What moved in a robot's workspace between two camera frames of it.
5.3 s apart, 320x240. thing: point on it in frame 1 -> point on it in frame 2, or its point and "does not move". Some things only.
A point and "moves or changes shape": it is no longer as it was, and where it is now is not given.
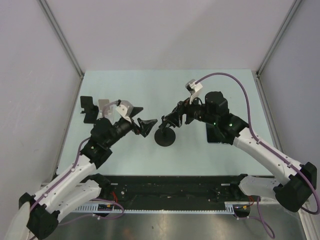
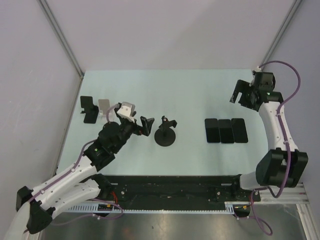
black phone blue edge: [213, 134] does not move
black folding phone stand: [91, 110] does not move
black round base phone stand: [164, 136] does not move
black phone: [174, 118] moves or changes shape
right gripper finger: [174, 119] -> [234, 97]
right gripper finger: [177, 112] -> [242, 86]
